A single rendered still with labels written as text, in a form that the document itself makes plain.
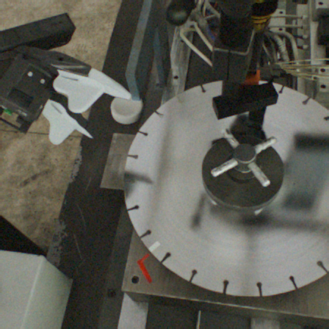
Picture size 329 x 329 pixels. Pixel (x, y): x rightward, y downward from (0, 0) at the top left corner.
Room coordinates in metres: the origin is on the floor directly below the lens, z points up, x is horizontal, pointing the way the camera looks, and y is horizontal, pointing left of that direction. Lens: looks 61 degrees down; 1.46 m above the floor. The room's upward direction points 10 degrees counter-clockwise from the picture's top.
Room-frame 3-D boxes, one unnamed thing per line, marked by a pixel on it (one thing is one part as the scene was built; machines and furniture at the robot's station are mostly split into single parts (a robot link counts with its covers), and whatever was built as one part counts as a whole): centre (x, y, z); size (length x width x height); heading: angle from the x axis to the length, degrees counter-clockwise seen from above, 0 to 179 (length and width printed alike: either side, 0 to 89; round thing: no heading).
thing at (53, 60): (0.36, 0.11, 1.09); 0.09 x 0.02 x 0.05; 61
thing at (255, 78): (0.43, -0.16, 0.95); 0.10 x 0.03 x 0.07; 163
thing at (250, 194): (0.25, -0.10, 0.96); 0.11 x 0.11 x 0.03
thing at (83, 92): (0.32, 0.08, 1.08); 0.09 x 0.06 x 0.03; 61
